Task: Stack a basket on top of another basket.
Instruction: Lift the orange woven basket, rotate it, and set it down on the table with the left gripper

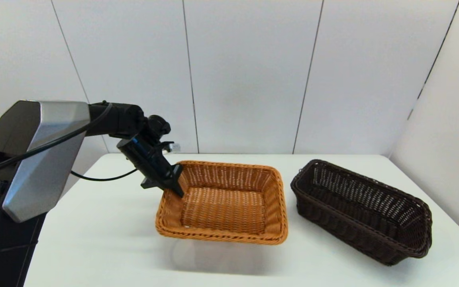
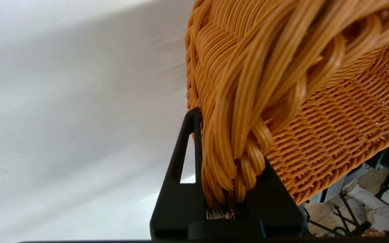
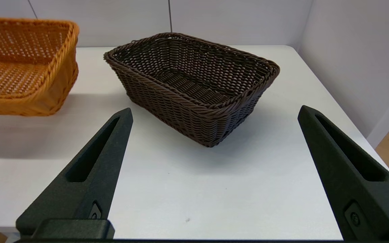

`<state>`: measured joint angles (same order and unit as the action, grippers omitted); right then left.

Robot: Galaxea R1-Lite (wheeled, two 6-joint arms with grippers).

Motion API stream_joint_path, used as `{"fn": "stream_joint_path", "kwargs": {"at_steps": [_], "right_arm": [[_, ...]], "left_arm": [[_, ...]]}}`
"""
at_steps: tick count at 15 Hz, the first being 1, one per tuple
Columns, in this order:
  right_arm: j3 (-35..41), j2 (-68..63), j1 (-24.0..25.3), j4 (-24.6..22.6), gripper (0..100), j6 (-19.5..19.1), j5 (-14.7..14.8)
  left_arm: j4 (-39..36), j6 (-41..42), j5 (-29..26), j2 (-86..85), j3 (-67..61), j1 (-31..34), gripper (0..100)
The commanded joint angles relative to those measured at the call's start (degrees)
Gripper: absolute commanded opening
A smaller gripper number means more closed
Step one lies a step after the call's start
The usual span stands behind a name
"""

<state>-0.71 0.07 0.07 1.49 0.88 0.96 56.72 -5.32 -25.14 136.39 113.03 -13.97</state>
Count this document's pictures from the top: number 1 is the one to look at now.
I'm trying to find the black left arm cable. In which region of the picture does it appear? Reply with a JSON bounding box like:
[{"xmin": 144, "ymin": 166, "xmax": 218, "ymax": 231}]
[{"xmin": 0, "ymin": 103, "xmax": 174, "ymax": 182}]

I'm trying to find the dark brown wicker basket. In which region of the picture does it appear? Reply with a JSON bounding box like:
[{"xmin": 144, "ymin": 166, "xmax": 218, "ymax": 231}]
[{"xmin": 290, "ymin": 159, "xmax": 433, "ymax": 266}]

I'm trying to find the orange wicker basket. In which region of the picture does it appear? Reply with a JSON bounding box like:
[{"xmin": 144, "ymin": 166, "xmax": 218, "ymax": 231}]
[{"xmin": 155, "ymin": 160, "xmax": 289, "ymax": 245}]

